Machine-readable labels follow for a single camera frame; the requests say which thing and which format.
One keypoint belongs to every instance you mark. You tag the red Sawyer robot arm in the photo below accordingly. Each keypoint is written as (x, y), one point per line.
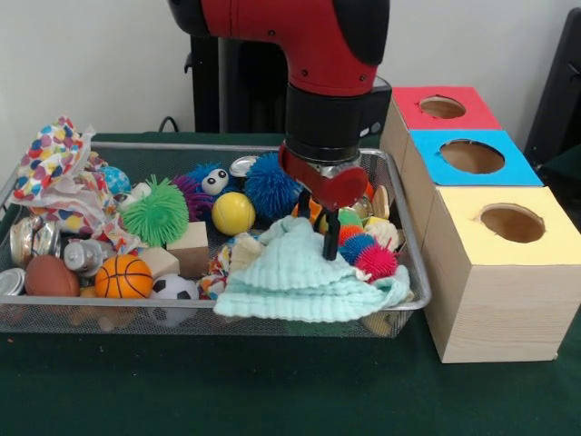
(327, 45)

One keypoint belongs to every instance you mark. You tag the colourful patterned cloth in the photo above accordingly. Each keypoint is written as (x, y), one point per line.
(59, 154)

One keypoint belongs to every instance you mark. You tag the dark green side tablecloth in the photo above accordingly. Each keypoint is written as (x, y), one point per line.
(565, 170)

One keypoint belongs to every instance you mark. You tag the plain wooden block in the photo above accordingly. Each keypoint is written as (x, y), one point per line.
(190, 245)

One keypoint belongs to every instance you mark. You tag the small orange basketball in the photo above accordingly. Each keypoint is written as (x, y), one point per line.
(124, 277)

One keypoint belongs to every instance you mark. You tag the blue spiky ball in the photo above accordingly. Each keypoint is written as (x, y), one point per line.
(270, 186)
(206, 179)

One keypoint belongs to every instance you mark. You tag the green spiky ball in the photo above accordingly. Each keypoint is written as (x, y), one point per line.
(156, 213)

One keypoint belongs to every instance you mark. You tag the multicolour spiky caterpillar toy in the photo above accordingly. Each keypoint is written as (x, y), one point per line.
(377, 263)

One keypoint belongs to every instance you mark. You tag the wooden box with three holes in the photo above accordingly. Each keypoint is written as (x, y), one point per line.
(499, 309)

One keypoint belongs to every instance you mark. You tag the yellow ball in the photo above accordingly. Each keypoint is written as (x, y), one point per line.
(233, 213)

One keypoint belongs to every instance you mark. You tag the light blue knitted cloth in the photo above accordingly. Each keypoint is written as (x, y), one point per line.
(295, 281)

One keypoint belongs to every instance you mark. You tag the small soccer ball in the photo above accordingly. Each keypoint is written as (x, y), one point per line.
(174, 286)

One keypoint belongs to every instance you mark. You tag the shallow mesh bin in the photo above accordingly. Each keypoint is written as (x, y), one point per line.
(113, 318)

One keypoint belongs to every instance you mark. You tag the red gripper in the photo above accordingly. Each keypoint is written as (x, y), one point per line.
(340, 188)

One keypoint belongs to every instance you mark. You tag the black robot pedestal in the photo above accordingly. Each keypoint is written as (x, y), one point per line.
(245, 91)

